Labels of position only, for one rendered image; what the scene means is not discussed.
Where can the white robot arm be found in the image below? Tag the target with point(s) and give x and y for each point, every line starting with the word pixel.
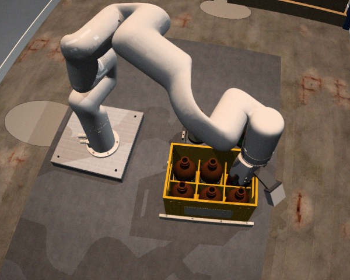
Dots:
pixel 139 40

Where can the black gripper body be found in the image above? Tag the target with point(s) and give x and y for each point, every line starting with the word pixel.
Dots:
pixel 243 169

